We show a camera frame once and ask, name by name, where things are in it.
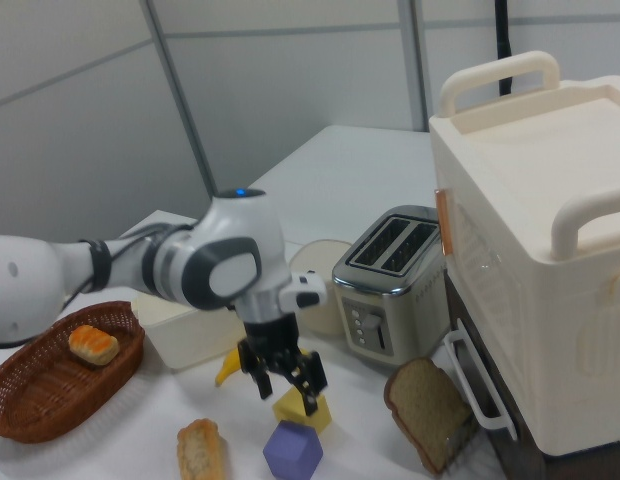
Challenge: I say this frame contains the open white plastic box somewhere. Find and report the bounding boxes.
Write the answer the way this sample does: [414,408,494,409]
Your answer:
[131,292,246,371]

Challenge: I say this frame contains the brown wicker basket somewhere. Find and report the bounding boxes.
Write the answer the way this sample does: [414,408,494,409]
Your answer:
[0,300,146,445]

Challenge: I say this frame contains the yellow banana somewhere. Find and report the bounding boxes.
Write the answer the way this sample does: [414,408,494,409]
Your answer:
[214,347,244,388]

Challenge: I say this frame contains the silver two-slot toaster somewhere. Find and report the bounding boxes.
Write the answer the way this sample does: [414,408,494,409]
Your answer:
[331,205,451,368]

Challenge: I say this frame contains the cream toy oven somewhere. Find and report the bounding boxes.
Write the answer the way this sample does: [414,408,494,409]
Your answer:
[428,50,620,459]

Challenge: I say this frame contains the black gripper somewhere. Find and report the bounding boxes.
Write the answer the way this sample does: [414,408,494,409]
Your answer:
[237,313,328,418]

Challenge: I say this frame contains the brown bread slice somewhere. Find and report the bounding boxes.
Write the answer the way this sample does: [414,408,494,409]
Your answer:
[383,356,474,475]

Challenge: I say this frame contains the white lidded container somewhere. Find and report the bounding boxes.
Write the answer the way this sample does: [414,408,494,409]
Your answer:
[288,238,354,335]

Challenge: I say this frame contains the purple cube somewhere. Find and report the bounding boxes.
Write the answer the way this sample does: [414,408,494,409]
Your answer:
[262,419,325,480]

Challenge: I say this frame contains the yellow cube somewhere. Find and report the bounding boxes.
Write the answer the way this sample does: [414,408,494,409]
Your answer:
[272,387,333,435]

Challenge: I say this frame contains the copper oven handle bar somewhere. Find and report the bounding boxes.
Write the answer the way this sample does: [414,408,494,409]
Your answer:
[434,188,454,256]

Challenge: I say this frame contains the long crusty bread loaf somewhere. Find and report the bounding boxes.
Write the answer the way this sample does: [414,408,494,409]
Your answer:
[177,418,229,480]

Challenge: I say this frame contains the white oven door handle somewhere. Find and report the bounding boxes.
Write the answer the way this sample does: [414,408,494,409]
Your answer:
[443,329,518,441]

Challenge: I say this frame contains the orange glazed bread roll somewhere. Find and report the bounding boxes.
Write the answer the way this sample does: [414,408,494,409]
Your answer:
[68,324,121,367]

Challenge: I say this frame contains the black background pole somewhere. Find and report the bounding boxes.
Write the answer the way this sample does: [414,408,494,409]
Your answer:
[493,0,514,96]

